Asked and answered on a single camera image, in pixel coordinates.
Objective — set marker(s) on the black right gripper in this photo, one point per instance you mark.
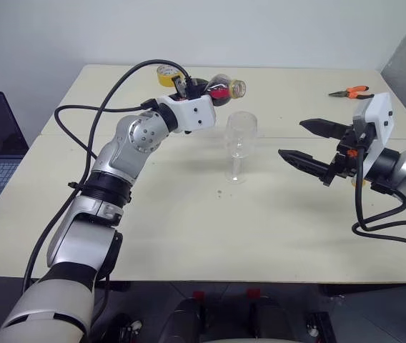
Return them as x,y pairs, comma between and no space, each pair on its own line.
347,160

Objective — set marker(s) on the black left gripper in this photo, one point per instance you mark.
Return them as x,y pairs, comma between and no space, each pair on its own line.
184,89

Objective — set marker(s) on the dark drink bottle red label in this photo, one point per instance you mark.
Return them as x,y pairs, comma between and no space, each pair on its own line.
221,93

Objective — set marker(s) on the clear wine glass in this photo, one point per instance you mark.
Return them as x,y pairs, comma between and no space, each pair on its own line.
240,125

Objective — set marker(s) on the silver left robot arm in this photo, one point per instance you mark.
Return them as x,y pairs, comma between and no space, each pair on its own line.
135,143

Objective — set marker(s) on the yellow tape roll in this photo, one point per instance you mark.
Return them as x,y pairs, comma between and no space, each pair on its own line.
163,76

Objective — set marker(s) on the dark rounded shape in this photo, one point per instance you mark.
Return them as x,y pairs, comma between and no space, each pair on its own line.
187,321
271,319

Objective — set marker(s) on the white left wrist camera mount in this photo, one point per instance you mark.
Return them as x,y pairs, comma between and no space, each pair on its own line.
196,114

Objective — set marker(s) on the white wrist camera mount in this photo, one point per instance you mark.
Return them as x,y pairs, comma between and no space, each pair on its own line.
196,114
380,121

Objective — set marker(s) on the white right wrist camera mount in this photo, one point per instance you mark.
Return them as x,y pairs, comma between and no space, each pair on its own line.
380,121

